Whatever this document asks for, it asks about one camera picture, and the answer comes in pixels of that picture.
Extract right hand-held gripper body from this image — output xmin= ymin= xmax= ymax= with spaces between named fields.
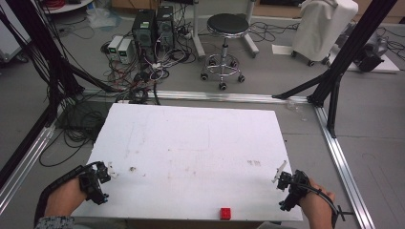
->
xmin=279 ymin=169 xmax=311 ymax=213

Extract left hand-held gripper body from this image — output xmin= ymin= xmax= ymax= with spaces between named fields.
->
xmin=78 ymin=165 xmax=110 ymax=206

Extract person's right hand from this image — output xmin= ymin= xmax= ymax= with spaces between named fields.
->
xmin=298 ymin=177 xmax=336 ymax=229

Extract person's left hand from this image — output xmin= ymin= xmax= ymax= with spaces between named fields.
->
xmin=44 ymin=176 xmax=89 ymax=218

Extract white plastic strip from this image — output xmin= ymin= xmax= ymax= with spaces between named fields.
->
xmin=271 ymin=159 xmax=288 ymax=184

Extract grey patterned sleeve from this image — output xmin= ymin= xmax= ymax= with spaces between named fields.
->
xmin=33 ymin=216 xmax=76 ymax=229

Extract white power supply box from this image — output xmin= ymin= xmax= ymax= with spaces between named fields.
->
xmin=117 ymin=37 xmax=134 ymax=65
xmin=107 ymin=34 xmax=125 ymax=55

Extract black computer tower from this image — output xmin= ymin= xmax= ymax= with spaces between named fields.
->
xmin=131 ymin=9 xmax=158 ymax=50
xmin=155 ymin=5 xmax=176 ymax=50

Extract black and grey machine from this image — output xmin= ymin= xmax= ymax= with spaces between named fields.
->
xmin=352 ymin=30 xmax=390 ymax=73

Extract white floor board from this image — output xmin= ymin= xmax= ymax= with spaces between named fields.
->
xmin=329 ymin=47 xmax=401 ymax=74

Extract clear plastic bag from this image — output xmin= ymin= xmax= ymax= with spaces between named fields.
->
xmin=85 ymin=7 xmax=122 ymax=31

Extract white covered cart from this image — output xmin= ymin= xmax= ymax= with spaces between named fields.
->
xmin=290 ymin=0 xmax=359 ymax=67

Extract white stand legs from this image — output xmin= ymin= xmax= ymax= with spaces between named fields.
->
xmin=190 ymin=0 xmax=261 ymax=60

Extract black round stool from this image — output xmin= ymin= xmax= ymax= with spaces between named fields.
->
xmin=200 ymin=12 xmax=251 ymax=92

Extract white round table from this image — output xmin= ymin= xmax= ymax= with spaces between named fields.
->
xmin=41 ymin=0 xmax=96 ymax=15

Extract aluminium floor rail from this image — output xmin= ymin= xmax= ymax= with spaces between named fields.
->
xmin=0 ymin=123 xmax=57 ymax=215
xmin=80 ymin=88 xmax=310 ymax=105
xmin=313 ymin=104 xmax=377 ymax=229

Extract tangle of floor cables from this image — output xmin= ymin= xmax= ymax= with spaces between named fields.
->
xmin=39 ymin=6 xmax=200 ymax=168

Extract black frame strut with cables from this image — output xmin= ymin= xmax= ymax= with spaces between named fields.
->
xmin=0 ymin=0 xmax=122 ymax=96

